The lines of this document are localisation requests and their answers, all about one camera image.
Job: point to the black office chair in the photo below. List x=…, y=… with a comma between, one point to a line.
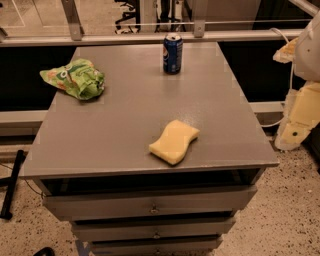
x=126, y=16

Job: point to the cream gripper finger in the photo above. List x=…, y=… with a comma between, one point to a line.
x=286, y=53

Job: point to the yellow sponge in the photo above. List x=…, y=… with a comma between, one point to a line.
x=174, y=141

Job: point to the blue pepsi can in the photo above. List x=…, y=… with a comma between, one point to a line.
x=172, y=53

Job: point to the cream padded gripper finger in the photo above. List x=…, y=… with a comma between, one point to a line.
x=301, y=115

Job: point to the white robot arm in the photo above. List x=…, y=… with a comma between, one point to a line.
x=306, y=63

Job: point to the grey drawer cabinet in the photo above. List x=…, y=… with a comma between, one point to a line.
x=92, y=159

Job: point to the black metal stand leg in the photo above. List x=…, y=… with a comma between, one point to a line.
x=10, y=184

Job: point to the metal railing frame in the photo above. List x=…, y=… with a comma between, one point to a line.
x=28, y=23

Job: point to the green rice chip bag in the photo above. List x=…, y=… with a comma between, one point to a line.
x=79, y=79

